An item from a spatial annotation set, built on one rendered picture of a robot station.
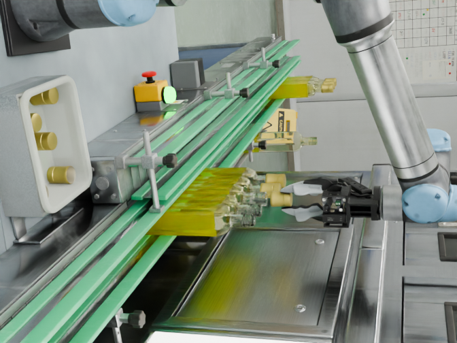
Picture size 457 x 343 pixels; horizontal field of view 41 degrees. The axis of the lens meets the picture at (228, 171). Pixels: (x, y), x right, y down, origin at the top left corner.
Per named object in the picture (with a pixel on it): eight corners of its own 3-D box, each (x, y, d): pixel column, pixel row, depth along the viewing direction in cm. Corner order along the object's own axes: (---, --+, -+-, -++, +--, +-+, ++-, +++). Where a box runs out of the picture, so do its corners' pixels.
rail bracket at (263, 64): (241, 70, 218) (278, 68, 214) (239, 50, 215) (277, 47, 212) (244, 68, 221) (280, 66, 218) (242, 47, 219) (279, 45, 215)
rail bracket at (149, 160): (122, 213, 125) (179, 214, 122) (109, 135, 120) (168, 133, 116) (128, 207, 128) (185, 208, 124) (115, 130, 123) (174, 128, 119)
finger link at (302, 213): (277, 216, 131) (319, 210, 128) (282, 205, 136) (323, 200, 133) (280, 229, 132) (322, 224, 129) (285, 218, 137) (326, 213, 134)
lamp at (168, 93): (162, 105, 161) (173, 105, 160) (160, 88, 160) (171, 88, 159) (168, 101, 165) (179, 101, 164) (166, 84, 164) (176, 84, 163)
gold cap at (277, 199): (271, 209, 135) (290, 209, 133) (269, 194, 134) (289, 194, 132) (274, 203, 138) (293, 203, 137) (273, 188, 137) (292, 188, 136)
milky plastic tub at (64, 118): (6, 218, 110) (49, 218, 107) (-23, 95, 103) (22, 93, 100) (56, 183, 126) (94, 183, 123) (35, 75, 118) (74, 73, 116)
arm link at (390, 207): (402, 180, 128) (402, 215, 131) (379, 180, 130) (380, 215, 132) (401, 192, 121) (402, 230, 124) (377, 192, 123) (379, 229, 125)
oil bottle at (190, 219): (134, 235, 131) (229, 237, 125) (130, 211, 130) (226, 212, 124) (144, 224, 137) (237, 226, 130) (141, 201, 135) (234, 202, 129)
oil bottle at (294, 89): (262, 99, 245) (332, 96, 237) (260, 86, 243) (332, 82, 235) (264, 96, 250) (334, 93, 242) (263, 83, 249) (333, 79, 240)
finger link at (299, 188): (277, 186, 129) (321, 192, 126) (282, 176, 134) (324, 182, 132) (275, 199, 130) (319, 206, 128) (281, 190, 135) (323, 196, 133)
